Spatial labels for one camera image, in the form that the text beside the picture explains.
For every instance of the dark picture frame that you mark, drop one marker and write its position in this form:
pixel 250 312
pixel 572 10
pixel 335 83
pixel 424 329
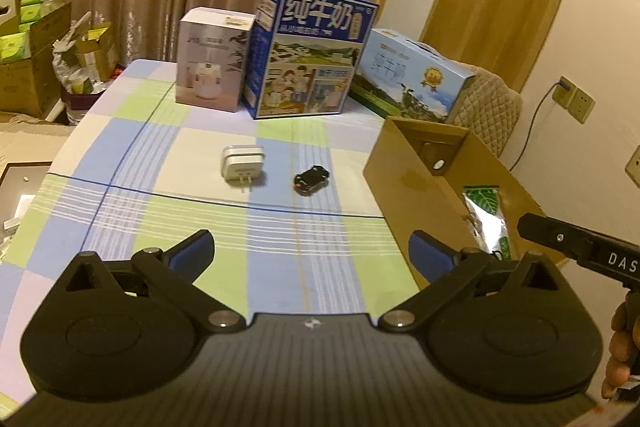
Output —
pixel 25 192

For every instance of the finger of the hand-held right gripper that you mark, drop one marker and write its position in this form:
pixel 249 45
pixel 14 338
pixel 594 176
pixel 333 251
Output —
pixel 547 232

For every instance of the quilted beige chair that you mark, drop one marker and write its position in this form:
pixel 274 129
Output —
pixel 492 107

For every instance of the brown cardboard box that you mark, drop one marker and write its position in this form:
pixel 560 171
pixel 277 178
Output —
pixel 400 177

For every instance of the light blue milk carton box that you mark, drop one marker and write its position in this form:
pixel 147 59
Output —
pixel 405 74

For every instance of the white power adapter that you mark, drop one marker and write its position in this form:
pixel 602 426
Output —
pixel 241 164

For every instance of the white plastic bag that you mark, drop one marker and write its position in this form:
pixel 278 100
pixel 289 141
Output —
pixel 67 57

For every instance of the large cardboard storage box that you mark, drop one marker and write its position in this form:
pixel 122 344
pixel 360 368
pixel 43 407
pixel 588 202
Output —
pixel 30 82

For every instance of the silver green foil pouch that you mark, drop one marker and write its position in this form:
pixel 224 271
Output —
pixel 490 217

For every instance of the person's right hand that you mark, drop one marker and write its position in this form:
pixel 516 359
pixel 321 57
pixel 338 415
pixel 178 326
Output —
pixel 622 352

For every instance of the stack of green packets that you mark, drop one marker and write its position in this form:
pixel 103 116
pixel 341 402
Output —
pixel 30 14

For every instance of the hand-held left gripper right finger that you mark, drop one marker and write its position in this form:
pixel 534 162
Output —
pixel 430 253

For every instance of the checked tablecloth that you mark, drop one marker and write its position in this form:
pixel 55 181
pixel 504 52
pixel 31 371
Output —
pixel 150 187

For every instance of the small open cardboard box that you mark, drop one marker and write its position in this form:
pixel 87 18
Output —
pixel 97 49

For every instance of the dark blue milk carton box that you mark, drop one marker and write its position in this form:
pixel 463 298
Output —
pixel 305 52

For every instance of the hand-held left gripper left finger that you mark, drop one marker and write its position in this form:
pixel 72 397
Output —
pixel 192 251

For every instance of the wall socket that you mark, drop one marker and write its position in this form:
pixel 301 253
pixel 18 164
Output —
pixel 580 102

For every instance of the white humidifier box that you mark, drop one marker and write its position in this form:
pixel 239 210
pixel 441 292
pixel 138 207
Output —
pixel 210 62

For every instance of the wall switch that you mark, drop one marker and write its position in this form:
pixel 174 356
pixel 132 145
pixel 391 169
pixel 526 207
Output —
pixel 634 167

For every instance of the black toy car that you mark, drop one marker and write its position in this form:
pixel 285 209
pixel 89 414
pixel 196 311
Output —
pixel 311 181

